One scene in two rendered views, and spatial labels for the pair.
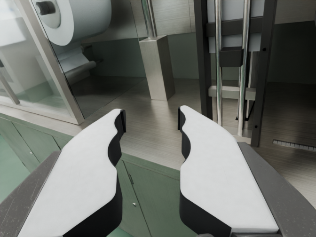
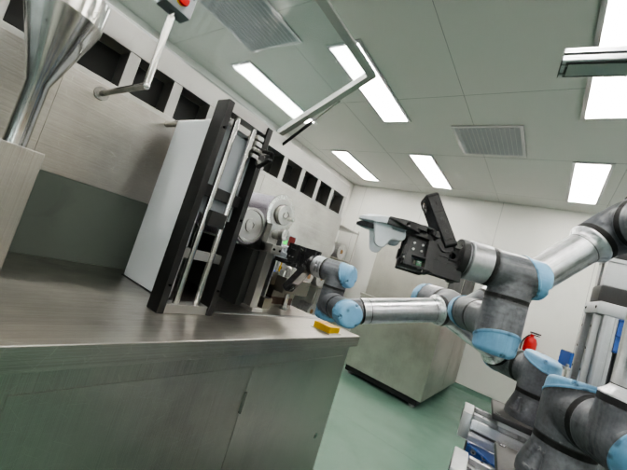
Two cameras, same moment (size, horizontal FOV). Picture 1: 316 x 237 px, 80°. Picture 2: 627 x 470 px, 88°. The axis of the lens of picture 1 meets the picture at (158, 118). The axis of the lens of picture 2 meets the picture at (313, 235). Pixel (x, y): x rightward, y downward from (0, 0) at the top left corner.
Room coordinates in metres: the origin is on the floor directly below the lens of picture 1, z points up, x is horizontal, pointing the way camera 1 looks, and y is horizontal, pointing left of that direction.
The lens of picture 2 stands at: (0.20, 0.64, 1.13)
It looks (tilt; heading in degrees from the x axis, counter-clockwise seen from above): 4 degrees up; 269
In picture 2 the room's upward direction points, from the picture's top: 17 degrees clockwise
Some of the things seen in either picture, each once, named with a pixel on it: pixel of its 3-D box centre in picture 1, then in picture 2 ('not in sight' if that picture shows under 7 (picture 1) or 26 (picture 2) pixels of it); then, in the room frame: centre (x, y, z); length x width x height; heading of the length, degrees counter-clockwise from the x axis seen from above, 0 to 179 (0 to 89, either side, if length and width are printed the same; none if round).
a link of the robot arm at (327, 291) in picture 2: not in sight; (330, 303); (0.07, -0.42, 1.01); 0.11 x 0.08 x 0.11; 105
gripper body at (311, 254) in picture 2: not in sight; (302, 258); (0.20, -0.53, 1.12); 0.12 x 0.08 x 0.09; 142
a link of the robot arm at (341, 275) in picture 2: not in sight; (338, 273); (0.07, -0.43, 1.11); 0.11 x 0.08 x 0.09; 142
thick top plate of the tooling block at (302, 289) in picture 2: not in sight; (263, 274); (0.34, -0.79, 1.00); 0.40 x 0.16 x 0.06; 142
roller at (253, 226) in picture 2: not in sight; (229, 219); (0.50, -0.53, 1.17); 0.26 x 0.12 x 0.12; 142
